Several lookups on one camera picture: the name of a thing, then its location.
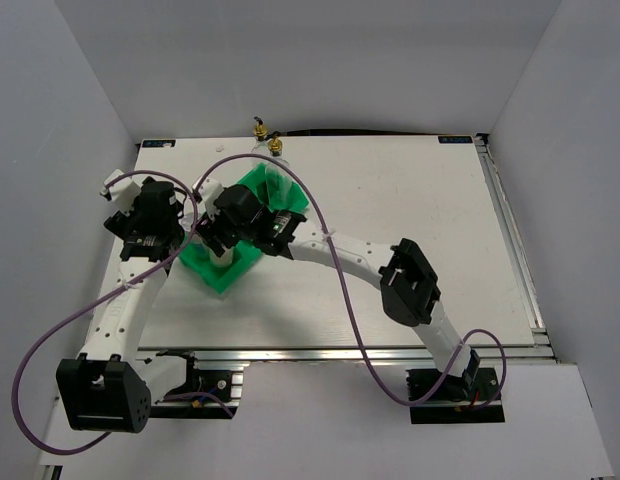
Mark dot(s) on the glass bottle with dark sauce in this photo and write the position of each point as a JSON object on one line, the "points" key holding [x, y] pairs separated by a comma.
{"points": [[260, 133]]}

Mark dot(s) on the aluminium table frame rail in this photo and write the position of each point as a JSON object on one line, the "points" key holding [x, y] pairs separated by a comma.
{"points": [[543, 351]]}

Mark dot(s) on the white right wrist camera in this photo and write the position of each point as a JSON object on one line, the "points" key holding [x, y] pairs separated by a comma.
{"points": [[206, 192]]}

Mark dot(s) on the left blue logo sticker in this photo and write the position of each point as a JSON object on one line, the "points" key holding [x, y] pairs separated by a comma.
{"points": [[158, 143]]}

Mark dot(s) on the white shaker blue label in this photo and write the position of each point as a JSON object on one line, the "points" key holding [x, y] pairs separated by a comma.
{"points": [[188, 221]]}

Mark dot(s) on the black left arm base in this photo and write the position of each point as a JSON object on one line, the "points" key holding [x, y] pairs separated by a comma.
{"points": [[204, 393]]}

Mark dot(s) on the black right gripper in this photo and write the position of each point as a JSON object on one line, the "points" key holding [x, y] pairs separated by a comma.
{"points": [[208, 229]]}

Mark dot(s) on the green three-compartment plastic bin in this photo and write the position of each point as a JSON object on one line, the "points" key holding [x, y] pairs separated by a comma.
{"points": [[196, 257]]}

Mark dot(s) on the blue logo sticker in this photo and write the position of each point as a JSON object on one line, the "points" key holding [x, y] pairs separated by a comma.
{"points": [[158, 143], [455, 139]]}

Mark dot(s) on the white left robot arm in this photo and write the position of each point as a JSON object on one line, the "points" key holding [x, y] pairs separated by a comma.
{"points": [[106, 388]]}

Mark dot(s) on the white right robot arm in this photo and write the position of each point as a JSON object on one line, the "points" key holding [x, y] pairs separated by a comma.
{"points": [[407, 282]]}

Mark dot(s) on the clear glass bottle gold spout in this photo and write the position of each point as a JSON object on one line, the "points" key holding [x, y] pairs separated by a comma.
{"points": [[278, 182]]}

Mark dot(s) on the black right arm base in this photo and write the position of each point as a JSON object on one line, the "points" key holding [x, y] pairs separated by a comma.
{"points": [[452, 406]]}

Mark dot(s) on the right blue logo sticker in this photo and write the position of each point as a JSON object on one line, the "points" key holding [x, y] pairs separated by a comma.
{"points": [[455, 139]]}

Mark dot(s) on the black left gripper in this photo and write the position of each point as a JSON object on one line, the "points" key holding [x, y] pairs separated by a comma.
{"points": [[123, 225]]}

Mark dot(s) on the white shaker silver lid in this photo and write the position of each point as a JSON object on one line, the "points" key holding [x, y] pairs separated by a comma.
{"points": [[223, 261]]}

